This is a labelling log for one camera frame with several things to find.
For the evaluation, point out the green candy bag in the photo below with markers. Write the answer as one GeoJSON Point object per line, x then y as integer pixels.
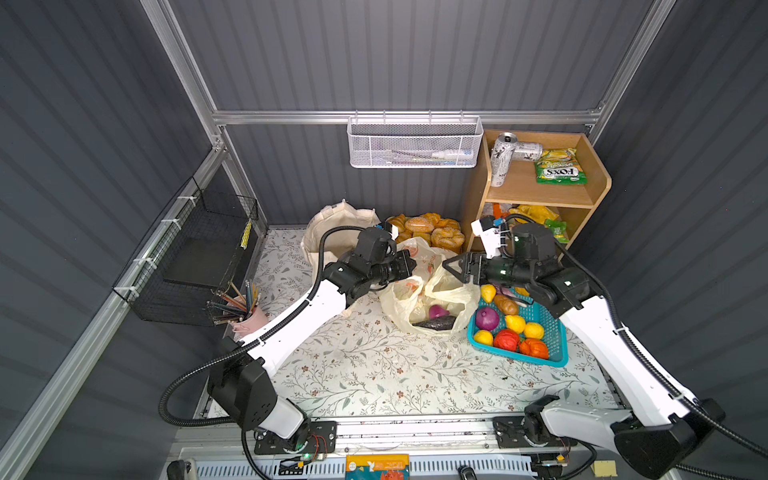
{"type": "Point", "coordinates": [559, 167]}

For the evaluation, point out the yellow fruit bottom left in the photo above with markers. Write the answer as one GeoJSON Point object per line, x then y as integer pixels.
{"type": "Point", "coordinates": [484, 337]}

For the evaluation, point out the yellow snack packet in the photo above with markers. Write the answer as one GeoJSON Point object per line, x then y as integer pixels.
{"type": "Point", "coordinates": [539, 214]}

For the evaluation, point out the yellow plastic grocery bag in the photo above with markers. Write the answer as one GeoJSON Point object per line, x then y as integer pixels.
{"type": "Point", "coordinates": [407, 302]}

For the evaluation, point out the red tomato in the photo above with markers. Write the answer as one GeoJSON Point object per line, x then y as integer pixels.
{"type": "Point", "coordinates": [507, 340]}

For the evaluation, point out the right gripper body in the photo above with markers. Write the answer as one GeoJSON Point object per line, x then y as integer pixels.
{"type": "Point", "coordinates": [500, 269]}

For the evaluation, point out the tall white energy can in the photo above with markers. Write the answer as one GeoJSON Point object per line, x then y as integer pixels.
{"type": "Point", "coordinates": [501, 155]}

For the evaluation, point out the orange pumpkin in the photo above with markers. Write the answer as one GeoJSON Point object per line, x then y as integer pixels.
{"type": "Point", "coordinates": [534, 348]}

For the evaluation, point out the orange snack packet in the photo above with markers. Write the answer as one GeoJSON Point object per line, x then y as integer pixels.
{"type": "Point", "coordinates": [494, 209]}

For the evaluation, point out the toothpaste tube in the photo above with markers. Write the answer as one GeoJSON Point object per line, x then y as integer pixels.
{"type": "Point", "coordinates": [459, 156]}

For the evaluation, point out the round sugared bread loaf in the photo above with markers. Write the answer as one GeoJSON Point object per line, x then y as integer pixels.
{"type": "Point", "coordinates": [448, 238]}

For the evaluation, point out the teal orange card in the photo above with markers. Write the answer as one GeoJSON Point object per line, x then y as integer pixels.
{"type": "Point", "coordinates": [377, 467]}

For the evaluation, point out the purple onion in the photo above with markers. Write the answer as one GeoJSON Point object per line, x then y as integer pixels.
{"type": "Point", "coordinates": [487, 318]}
{"type": "Point", "coordinates": [437, 311]}

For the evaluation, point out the small green packet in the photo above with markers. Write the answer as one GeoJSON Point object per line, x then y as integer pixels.
{"type": "Point", "coordinates": [558, 229]}

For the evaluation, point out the teal plastic basket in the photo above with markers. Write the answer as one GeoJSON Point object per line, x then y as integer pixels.
{"type": "Point", "coordinates": [554, 338]}

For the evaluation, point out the yellow lemon top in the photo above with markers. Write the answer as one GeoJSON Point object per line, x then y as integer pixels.
{"type": "Point", "coordinates": [515, 323]}

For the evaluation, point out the yellow bread tray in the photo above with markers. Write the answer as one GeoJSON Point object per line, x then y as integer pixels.
{"type": "Point", "coordinates": [399, 223]}

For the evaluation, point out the wooden shelf unit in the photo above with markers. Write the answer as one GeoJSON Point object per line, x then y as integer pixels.
{"type": "Point", "coordinates": [574, 204]}

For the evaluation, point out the yellow fruit centre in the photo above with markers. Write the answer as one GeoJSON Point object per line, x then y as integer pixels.
{"type": "Point", "coordinates": [534, 331]}

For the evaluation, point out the sugared bun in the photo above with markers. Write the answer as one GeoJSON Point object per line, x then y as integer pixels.
{"type": "Point", "coordinates": [419, 224]}

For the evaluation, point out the brown potato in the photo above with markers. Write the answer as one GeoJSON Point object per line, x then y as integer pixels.
{"type": "Point", "coordinates": [506, 305]}

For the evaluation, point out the white wire wall basket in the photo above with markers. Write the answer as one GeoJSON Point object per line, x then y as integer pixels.
{"type": "Point", "coordinates": [407, 142]}

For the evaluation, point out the lying white can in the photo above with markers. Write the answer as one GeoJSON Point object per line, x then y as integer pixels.
{"type": "Point", "coordinates": [525, 151]}

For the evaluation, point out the yellow pear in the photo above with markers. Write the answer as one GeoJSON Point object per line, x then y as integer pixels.
{"type": "Point", "coordinates": [488, 293]}

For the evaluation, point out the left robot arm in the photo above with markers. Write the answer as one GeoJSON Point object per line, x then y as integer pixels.
{"type": "Point", "coordinates": [243, 386]}

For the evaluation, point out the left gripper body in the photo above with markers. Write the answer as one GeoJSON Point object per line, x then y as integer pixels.
{"type": "Point", "coordinates": [392, 268]}

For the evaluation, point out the black wire wall basket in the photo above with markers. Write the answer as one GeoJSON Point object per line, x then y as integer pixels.
{"type": "Point", "coordinates": [191, 269]}

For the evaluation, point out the pink pencil cup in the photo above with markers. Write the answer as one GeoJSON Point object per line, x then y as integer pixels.
{"type": "Point", "coordinates": [246, 312]}

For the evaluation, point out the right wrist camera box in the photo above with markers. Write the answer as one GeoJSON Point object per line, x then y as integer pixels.
{"type": "Point", "coordinates": [488, 230]}

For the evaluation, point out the yellow fruit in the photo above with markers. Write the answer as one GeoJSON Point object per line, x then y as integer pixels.
{"type": "Point", "coordinates": [534, 331]}
{"type": "Point", "coordinates": [484, 337]}

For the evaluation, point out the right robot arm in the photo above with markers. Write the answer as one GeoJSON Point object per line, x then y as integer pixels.
{"type": "Point", "coordinates": [660, 422]}

